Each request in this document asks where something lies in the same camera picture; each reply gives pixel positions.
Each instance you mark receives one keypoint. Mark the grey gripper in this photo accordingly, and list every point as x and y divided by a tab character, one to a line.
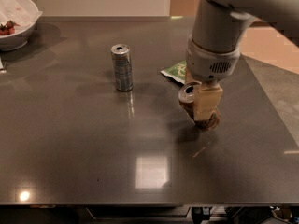
209	64

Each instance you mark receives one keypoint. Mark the orange soda can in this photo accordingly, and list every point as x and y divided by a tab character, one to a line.
186	97

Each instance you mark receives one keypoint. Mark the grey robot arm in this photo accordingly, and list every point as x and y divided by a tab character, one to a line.
213	47

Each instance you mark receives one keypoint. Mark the slim silver can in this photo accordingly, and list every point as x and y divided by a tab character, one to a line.
121	59

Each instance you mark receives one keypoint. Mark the green chip bag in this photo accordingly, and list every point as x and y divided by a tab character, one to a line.
176	72

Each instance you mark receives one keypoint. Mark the white bowl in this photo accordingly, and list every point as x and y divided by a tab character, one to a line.
18	39

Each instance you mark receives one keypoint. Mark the red strawberries in bowl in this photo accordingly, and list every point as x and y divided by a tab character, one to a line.
8	28

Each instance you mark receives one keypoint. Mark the white napkin in bowl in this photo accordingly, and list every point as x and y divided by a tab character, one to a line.
23	12

